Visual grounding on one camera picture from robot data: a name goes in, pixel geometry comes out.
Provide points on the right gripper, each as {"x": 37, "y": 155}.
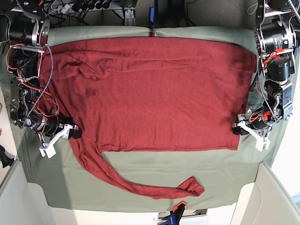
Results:
{"x": 50, "y": 129}

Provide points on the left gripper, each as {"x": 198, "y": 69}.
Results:
{"x": 258, "y": 123}

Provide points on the red long-sleeve shirt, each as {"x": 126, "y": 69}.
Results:
{"x": 148, "y": 94}

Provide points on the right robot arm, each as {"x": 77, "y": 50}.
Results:
{"x": 31, "y": 105}

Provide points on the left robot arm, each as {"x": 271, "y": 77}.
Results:
{"x": 276, "y": 44}

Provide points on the green table cloth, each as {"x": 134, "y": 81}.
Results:
{"x": 222, "y": 173}

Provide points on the black clamp left edge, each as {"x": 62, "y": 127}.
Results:
{"x": 5, "y": 160}

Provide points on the white bin right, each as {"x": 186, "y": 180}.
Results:
{"x": 265, "y": 202}

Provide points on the white bin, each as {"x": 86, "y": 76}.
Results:
{"x": 265, "y": 202}
{"x": 21, "y": 202}

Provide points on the white bin left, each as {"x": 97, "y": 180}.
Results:
{"x": 21, "y": 202}

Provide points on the blue clamp bottom edge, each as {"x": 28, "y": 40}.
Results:
{"x": 175, "y": 215}

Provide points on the blue clamp edge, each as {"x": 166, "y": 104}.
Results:
{"x": 175, "y": 215}
{"x": 151, "y": 23}

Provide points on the white power strip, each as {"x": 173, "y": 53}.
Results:
{"x": 78, "y": 6}

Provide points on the blue clamp top edge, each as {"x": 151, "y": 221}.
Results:
{"x": 151, "y": 23}

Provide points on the black power supply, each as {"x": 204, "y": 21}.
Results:
{"x": 169, "y": 13}

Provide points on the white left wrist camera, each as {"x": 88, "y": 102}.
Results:
{"x": 262, "y": 144}

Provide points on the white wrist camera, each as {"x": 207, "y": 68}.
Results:
{"x": 262, "y": 144}
{"x": 47, "y": 150}

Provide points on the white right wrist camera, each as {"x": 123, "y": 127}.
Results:
{"x": 47, "y": 150}

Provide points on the metal table leg bracket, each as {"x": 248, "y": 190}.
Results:
{"x": 129, "y": 12}

